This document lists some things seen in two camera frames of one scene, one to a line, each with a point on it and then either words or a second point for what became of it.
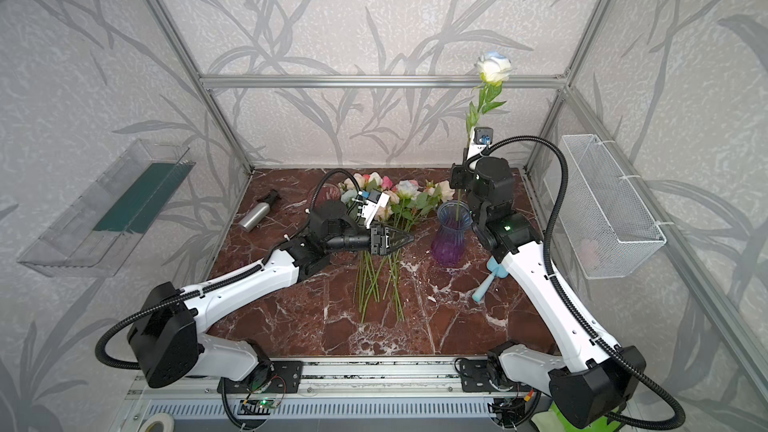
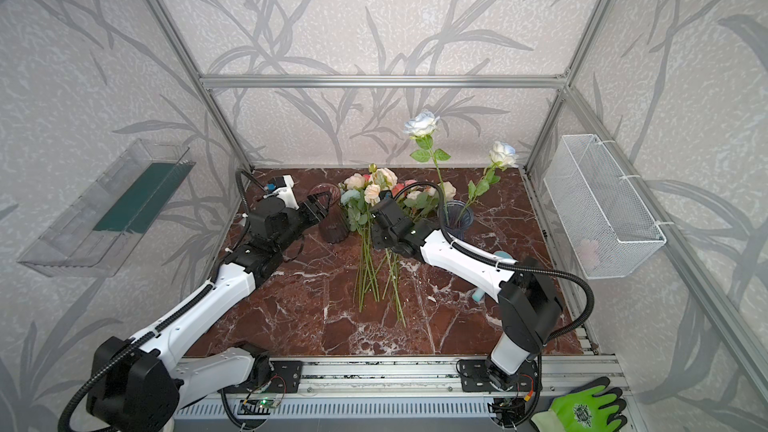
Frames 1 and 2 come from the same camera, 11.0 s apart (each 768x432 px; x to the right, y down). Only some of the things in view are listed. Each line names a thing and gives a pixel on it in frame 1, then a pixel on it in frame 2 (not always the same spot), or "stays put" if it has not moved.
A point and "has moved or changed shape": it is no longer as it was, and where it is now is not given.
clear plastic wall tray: (102, 229) stays put
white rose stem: (493, 69) has moved or changed shape
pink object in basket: (588, 254) stays put
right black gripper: (459, 175) to (383, 213)
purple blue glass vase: (449, 242) stays put
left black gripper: (377, 240) to (309, 208)
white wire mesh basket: (611, 232) stays put
